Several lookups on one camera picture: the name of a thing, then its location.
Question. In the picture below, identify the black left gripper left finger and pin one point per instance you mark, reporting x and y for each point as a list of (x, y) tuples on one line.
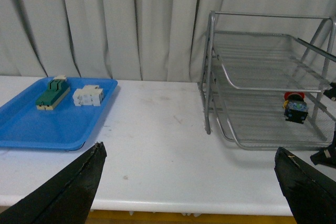
[(65, 198)]

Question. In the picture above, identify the grey curtain backdrop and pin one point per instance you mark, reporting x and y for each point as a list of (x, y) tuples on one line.
[(158, 40)]

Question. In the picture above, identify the silver mesh three-tier rack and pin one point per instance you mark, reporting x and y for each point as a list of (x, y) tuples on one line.
[(250, 62)]

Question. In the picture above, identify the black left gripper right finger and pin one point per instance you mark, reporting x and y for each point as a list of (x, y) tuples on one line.
[(310, 194)]

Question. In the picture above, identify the blue plastic tray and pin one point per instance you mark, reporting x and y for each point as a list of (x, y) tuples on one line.
[(66, 128)]

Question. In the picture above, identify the white circuit breaker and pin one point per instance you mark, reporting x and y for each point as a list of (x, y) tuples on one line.
[(88, 95)]

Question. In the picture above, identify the red emergency stop button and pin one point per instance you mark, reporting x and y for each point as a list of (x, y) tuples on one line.
[(295, 107)]

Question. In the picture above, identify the green knife switch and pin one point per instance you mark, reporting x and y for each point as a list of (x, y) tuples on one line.
[(56, 91)]

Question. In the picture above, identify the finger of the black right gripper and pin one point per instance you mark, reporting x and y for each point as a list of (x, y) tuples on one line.
[(325, 157), (331, 93)]

